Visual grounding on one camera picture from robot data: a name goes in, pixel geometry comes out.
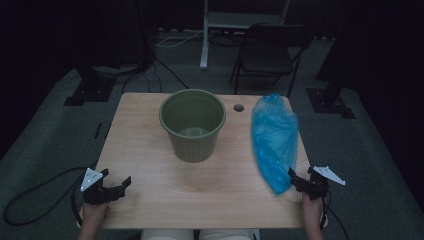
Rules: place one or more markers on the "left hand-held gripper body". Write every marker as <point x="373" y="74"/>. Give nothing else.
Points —
<point x="96" y="195"/>

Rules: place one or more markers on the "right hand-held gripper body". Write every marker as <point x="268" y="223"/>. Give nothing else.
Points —
<point x="316" y="188"/>

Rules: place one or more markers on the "blue plastic bag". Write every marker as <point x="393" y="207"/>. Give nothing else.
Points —
<point x="275" y="140"/>

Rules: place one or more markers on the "green plastic bin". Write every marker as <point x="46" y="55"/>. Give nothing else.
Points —
<point x="191" y="146"/>

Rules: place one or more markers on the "person's left hand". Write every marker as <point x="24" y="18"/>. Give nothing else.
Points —
<point x="94" y="215"/>

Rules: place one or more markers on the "person's right hand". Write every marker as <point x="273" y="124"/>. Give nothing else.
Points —
<point x="313" y="215"/>

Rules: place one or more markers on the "black floor strip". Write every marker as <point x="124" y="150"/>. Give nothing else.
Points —
<point x="98" y="131"/>

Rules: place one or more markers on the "black stand base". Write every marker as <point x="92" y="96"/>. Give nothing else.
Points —
<point x="91" y="90"/>
<point x="328" y="101"/>

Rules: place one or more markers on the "black folding chair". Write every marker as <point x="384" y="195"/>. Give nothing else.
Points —
<point x="266" y="60"/>

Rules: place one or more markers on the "black stand pole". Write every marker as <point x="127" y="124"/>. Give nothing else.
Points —
<point x="144" y="33"/>

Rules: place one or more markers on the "white metal desk frame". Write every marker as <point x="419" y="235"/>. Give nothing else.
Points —
<point x="204" y="43"/>

